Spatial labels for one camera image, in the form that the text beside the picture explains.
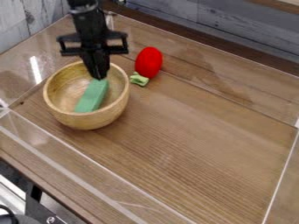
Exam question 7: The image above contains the green rectangular block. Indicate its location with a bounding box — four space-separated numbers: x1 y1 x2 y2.
75 79 108 113

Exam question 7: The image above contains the red plush strawberry toy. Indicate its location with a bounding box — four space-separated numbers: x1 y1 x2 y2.
129 46 164 87

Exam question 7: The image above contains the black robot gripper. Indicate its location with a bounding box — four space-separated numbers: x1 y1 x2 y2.
56 5 128 80

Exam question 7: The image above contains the black cable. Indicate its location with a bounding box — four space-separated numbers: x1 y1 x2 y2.
0 204 19 224

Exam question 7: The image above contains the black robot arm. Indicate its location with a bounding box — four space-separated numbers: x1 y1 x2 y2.
56 0 128 80

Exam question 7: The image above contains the brown wooden bowl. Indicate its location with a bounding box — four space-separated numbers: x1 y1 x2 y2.
43 61 129 130

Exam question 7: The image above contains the black table leg bracket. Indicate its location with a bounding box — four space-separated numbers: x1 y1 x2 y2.
24 185 67 224

